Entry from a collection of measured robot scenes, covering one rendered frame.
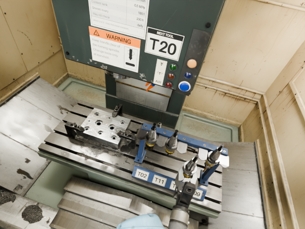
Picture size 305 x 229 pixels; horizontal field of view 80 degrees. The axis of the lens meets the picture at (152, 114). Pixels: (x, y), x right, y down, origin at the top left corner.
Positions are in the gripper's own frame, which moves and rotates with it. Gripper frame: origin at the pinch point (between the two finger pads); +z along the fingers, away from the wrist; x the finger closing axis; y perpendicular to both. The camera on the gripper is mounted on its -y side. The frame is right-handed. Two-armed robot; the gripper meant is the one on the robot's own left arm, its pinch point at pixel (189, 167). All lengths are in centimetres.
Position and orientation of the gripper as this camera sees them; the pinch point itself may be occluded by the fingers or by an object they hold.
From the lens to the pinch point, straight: 94.3
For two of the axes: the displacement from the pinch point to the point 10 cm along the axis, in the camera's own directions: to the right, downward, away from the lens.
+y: -1.4, 6.6, 7.4
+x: 9.5, 3.0, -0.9
